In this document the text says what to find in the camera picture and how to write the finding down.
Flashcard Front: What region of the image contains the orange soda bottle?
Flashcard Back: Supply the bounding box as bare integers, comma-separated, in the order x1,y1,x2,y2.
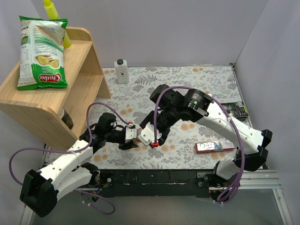
133,128,143,143

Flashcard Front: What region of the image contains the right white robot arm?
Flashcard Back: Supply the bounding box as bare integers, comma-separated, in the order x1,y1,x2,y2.
138,84,272,186

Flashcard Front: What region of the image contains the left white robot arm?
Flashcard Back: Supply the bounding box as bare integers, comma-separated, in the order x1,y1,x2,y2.
20,112,137,218

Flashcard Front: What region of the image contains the white square bottle black cap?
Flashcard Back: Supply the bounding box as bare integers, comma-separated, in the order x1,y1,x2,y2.
114,59,130,84

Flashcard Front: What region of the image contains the yellow spray bottle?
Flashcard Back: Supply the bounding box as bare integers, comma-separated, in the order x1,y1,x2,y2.
43,0,72,49

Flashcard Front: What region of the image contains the floral table mat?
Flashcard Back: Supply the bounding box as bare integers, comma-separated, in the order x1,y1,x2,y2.
88,65,242,169

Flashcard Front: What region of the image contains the red white toothpaste box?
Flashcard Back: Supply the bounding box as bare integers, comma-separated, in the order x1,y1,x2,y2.
194,140,235,154

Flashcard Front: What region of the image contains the dark jar under shelf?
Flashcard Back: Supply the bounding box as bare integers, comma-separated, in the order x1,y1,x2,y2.
58,108,74,129

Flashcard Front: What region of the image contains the wooden shelf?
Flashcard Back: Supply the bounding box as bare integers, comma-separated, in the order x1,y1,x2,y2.
0,27,111,151

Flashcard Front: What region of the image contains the black green box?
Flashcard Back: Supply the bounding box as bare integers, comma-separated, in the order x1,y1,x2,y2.
221,102,248,121

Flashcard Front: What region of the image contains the green chips bag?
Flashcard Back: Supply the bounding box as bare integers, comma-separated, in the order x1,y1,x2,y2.
17,16,68,90

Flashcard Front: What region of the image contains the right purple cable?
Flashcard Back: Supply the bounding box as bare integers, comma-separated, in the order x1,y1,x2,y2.
153,86,246,203

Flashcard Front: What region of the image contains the purple cable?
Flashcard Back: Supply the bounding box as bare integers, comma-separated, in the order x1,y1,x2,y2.
153,86,246,203
8,102,132,215

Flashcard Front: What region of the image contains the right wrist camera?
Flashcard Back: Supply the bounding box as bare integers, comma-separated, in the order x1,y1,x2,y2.
139,123,162,148

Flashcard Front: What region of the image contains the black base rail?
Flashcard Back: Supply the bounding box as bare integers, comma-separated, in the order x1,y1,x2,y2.
77,167,242,200

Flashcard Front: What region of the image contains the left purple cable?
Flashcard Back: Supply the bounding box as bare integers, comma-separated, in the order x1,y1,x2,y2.
8,102,132,215

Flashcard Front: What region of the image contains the aluminium frame rail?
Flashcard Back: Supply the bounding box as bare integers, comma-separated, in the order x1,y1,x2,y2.
224,170,294,225

